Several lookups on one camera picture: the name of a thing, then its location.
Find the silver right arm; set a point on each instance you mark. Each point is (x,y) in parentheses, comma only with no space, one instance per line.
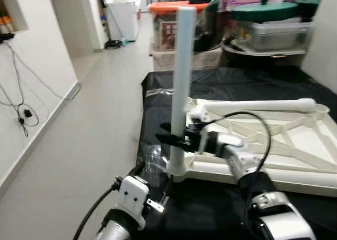
(247,163)

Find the clear tape cross patch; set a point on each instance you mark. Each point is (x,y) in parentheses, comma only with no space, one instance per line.
(152,161)

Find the clear tape strip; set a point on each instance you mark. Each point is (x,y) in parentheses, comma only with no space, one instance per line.
(158,91)

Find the black table cloth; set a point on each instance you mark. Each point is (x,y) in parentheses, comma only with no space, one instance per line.
(237,84)

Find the beige cloth covered bench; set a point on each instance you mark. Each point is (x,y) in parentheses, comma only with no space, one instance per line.
(208,61)

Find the black round wok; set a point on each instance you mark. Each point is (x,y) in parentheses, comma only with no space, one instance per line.
(231,53)

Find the clear plastic storage container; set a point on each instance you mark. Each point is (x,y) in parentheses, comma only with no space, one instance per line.
(274,37)

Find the black router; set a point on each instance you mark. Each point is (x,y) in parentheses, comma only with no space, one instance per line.
(5,37)

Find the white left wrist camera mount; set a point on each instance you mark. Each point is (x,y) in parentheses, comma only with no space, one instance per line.
(131,198)

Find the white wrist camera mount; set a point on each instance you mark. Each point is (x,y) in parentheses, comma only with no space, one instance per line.
(131,198)
(197,113)

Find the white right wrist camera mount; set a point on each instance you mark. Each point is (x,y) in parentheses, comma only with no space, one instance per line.
(197,113)

